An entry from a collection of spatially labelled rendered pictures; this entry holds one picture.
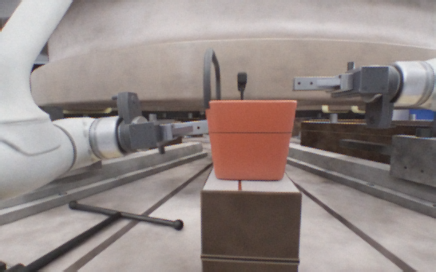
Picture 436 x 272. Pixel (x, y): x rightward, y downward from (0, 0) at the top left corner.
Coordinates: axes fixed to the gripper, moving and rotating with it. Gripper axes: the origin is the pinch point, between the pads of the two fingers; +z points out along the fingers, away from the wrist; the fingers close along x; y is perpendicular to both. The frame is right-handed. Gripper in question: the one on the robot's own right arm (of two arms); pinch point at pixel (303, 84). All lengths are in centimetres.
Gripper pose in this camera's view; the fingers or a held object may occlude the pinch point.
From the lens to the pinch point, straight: 50.4
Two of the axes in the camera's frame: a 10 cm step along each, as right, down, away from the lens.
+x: -0.9, 1.0, -9.9
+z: -10.0, -0.1, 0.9
